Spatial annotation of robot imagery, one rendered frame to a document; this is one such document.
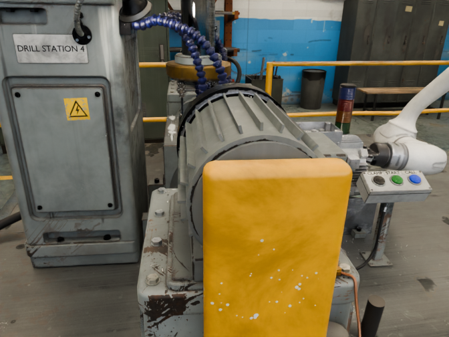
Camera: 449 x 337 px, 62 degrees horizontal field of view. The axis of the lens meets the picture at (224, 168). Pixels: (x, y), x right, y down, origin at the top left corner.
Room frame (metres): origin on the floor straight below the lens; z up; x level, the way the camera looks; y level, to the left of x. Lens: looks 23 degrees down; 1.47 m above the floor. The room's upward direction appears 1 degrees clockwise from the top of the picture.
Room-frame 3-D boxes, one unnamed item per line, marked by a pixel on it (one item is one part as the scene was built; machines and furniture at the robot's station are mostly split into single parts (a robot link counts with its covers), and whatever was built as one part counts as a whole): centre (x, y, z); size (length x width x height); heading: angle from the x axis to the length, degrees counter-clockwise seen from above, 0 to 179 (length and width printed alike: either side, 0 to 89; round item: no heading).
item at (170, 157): (1.06, 0.19, 0.97); 0.30 x 0.11 x 0.34; 7
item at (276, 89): (5.96, -0.60, 0.41); 0.52 x 0.47 x 0.82; 101
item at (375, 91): (5.64, -2.68, 0.21); 1.40 x 0.33 x 0.43; 99
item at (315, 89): (6.19, -1.41, 0.30); 0.39 x 0.39 x 0.60
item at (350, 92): (1.44, -0.46, 1.19); 0.06 x 0.06 x 0.04
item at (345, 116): (1.44, -0.46, 1.10); 0.06 x 0.06 x 0.04
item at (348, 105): (1.44, -0.46, 1.14); 0.06 x 0.06 x 0.04
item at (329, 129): (1.11, -0.28, 1.11); 0.12 x 0.11 x 0.07; 98
